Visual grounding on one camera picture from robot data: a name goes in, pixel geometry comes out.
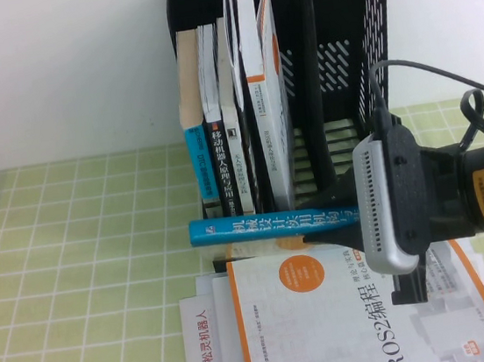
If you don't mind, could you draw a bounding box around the white orange ROS book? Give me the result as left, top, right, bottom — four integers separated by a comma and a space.
233, 0, 304, 214

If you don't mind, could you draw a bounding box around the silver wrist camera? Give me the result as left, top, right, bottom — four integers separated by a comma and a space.
348, 128, 423, 280

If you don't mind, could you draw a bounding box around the large white ROS2 book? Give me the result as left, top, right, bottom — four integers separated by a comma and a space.
224, 225, 484, 362

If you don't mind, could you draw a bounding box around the light blue spine book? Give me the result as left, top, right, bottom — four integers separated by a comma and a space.
168, 28, 221, 223

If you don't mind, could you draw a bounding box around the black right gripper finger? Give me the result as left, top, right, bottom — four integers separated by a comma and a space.
300, 227, 368, 269
290, 167, 360, 211

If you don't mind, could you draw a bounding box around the green checked tablecloth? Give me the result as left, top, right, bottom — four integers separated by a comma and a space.
0, 94, 484, 362

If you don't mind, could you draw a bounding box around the white paper booklet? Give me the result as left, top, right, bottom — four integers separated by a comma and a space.
209, 273, 248, 362

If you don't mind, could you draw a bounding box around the thin white brown booklet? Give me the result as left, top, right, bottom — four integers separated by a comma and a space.
219, 0, 265, 215

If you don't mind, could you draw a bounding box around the white paper sheet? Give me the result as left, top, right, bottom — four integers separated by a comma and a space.
193, 272, 231, 299

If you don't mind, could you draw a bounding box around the black spine robotics book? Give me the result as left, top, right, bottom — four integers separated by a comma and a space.
191, 23, 239, 219

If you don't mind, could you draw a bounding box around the black camera cable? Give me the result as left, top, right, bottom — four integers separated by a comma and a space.
367, 48, 484, 165

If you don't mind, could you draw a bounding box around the white spine thin book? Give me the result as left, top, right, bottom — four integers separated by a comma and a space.
209, 16, 257, 217

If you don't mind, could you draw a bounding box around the blue spine mechanisms book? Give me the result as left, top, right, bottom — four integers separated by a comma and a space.
187, 198, 368, 266

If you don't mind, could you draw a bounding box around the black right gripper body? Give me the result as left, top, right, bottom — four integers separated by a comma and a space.
368, 101, 483, 308

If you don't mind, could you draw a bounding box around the white booklet with red text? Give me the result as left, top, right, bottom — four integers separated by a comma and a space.
177, 293, 224, 362

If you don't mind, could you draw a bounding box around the black plastic book holder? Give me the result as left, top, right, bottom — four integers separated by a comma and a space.
165, 0, 420, 276

